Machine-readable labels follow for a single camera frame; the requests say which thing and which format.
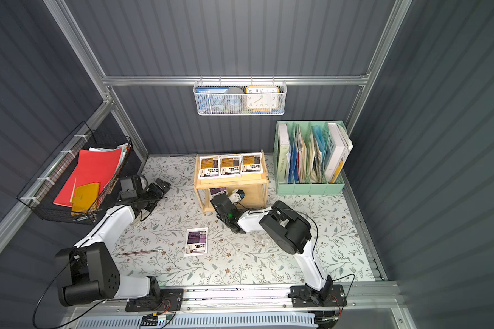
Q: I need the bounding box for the purple coffee bag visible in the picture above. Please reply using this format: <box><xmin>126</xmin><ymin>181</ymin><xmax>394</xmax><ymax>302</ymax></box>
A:
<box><xmin>184</xmin><ymin>228</ymin><xmax>209</xmax><ymax>256</ymax></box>
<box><xmin>209</xmin><ymin>187</ymin><xmax>227</xmax><ymax>198</ymax></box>

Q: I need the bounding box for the yellow coffee bag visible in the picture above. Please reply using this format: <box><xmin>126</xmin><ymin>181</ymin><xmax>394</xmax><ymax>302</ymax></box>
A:
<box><xmin>198</xmin><ymin>156</ymin><xmax>220</xmax><ymax>179</ymax></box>
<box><xmin>219</xmin><ymin>155</ymin><xmax>242</xmax><ymax>177</ymax></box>
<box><xmin>240</xmin><ymin>152</ymin><xmax>263</xmax><ymax>175</ymax></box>

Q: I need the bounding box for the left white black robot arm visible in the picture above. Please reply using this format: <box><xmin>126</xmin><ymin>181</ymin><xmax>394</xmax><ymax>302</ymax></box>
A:
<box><xmin>54</xmin><ymin>175</ymin><xmax>171</xmax><ymax>312</ymax></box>

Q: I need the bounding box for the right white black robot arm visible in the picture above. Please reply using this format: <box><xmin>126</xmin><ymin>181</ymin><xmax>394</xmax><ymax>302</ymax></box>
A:
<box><xmin>211</xmin><ymin>194</ymin><xmax>333</xmax><ymax>306</ymax></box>

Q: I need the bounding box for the wooden two-tier shelf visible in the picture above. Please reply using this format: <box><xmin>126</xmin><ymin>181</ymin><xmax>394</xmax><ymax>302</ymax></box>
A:
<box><xmin>193</xmin><ymin>151</ymin><xmax>269</xmax><ymax>213</ymax></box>

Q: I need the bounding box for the red folder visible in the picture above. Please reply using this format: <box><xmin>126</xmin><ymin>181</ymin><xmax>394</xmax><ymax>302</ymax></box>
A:
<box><xmin>54</xmin><ymin>145</ymin><xmax>126</xmax><ymax>207</ymax></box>

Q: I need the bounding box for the yellow notebook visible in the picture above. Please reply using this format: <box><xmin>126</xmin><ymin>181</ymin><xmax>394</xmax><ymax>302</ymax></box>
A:
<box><xmin>71</xmin><ymin>182</ymin><xmax>100</xmax><ymax>216</ymax></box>

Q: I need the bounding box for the white book left slot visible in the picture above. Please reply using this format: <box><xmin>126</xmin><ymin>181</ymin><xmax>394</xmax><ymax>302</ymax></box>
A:
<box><xmin>277</xmin><ymin>122</ymin><xmax>291</xmax><ymax>184</ymax></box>

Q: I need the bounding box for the mint green file organizer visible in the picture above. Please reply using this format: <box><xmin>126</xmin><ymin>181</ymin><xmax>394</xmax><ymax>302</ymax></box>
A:
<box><xmin>274</xmin><ymin>121</ymin><xmax>347</xmax><ymax>195</ymax></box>

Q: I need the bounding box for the grey tape roll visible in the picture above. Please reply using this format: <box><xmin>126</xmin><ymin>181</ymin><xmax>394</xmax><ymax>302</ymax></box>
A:
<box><xmin>223</xmin><ymin>87</ymin><xmax>245</xmax><ymax>113</ymax></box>

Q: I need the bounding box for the blue box in basket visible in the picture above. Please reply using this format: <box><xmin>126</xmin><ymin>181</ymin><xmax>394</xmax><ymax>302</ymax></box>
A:
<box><xmin>194</xmin><ymin>86</ymin><xmax>229</xmax><ymax>115</ymax></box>

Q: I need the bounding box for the yellow analog clock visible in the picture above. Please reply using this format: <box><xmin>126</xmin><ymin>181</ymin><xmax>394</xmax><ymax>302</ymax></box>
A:
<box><xmin>245</xmin><ymin>86</ymin><xmax>279</xmax><ymax>112</ymax></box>

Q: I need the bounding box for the white large book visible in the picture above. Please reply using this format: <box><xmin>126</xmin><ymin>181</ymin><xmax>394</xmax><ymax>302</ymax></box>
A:
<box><xmin>322</xmin><ymin>122</ymin><xmax>353</xmax><ymax>184</ymax></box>

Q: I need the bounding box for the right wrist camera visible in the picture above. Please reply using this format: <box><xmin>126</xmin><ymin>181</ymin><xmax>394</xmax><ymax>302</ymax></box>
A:
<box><xmin>229</xmin><ymin>189</ymin><xmax>245</xmax><ymax>205</ymax></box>

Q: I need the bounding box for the black wire side basket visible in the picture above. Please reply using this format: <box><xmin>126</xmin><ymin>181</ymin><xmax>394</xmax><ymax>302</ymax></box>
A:
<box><xmin>17</xmin><ymin>125</ymin><xmax>133</xmax><ymax>225</ymax></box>

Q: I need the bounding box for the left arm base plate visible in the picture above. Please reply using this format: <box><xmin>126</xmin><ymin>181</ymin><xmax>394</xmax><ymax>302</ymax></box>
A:
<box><xmin>125</xmin><ymin>289</ymin><xmax>184</xmax><ymax>313</ymax></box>

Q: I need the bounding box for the white wire mesh basket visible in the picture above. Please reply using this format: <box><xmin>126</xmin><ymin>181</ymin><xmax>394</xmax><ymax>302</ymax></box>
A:
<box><xmin>193</xmin><ymin>79</ymin><xmax>288</xmax><ymax>117</ymax></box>

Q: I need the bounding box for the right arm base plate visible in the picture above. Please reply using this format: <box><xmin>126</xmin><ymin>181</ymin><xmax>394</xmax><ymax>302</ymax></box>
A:
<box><xmin>288</xmin><ymin>285</ymin><xmax>347</xmax><ymax>308</ymax></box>

